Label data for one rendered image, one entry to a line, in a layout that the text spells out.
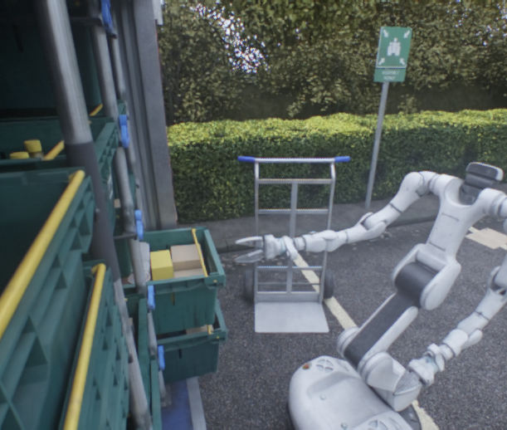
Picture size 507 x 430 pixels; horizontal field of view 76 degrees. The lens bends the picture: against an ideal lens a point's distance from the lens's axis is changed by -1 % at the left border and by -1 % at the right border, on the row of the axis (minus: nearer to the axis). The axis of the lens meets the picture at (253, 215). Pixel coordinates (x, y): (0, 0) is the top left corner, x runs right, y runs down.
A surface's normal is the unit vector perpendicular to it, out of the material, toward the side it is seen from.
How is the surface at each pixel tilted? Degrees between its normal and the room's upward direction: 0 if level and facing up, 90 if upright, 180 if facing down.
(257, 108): 54
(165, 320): 90
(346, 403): 0
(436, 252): 72
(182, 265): 90
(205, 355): 95
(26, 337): 0
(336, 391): 0
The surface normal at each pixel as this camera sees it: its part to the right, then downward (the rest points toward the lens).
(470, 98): 0.09, -0.06
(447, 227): -0.86, -0.06
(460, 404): 0.00, -0.91
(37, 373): 0.16, -0.52
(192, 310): 0.29, 0.48
